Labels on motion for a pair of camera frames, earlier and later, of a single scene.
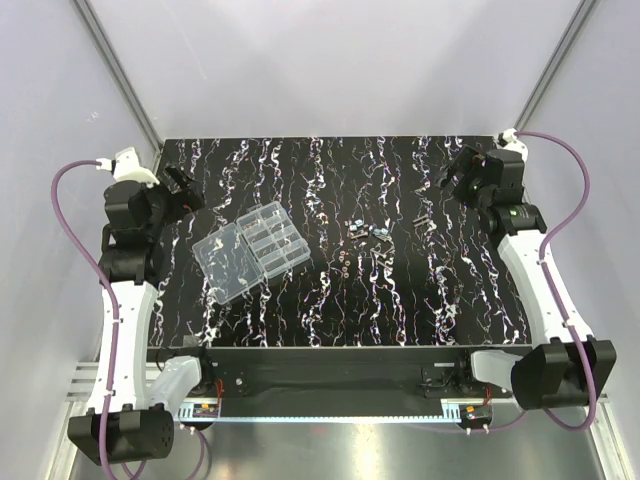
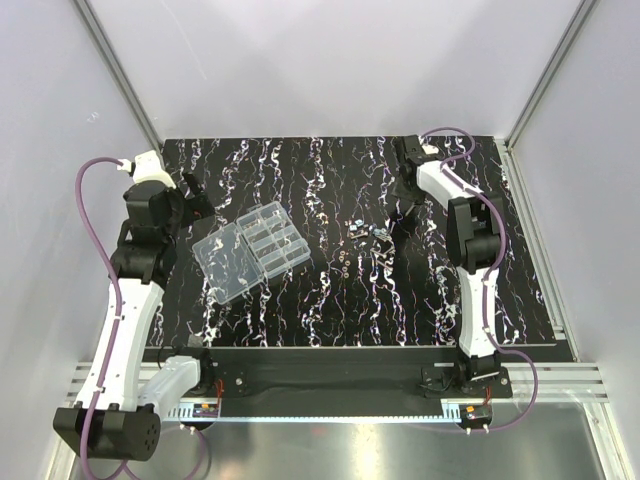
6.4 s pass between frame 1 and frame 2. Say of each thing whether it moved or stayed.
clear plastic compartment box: stayed
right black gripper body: moved
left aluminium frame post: stayed
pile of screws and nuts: stayed
